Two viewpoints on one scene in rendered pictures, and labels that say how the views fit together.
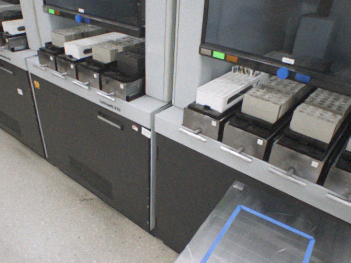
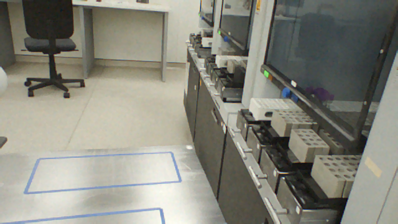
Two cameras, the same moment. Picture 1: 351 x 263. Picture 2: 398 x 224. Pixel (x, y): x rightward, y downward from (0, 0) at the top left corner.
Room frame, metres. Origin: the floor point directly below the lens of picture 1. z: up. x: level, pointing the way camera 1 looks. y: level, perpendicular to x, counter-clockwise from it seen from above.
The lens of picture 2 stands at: (-0.09, -0.72, 1.28)
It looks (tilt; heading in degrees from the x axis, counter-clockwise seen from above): 23 degrees down; 43
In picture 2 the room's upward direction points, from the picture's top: 5 degrees clockwise
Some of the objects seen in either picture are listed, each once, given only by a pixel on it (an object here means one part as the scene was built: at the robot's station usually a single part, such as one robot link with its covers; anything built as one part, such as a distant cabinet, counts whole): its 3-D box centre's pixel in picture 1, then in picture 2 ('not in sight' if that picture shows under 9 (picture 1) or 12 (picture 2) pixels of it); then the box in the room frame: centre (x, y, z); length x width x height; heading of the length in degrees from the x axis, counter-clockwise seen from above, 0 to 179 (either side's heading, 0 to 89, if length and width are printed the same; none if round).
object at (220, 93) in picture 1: (231, 89); (290, 111); (0.99, -0.19, 0.83); 0.30 x 0.10 x 0.06; 143
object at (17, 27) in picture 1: (33, 25); (222, 43); (1.75, 0.83, 0.83); 0.30 x 0.10 x 0.06; 143
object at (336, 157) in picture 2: not in sight; (343, 177); (0.68, -0.52, 0.85); 0.12 x 0.02 x 0.06; 53
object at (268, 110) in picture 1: (260, 108); (280, 124); (0.82, -0.25, 0.85); 0.12 x 0.02 x 0.06; 54
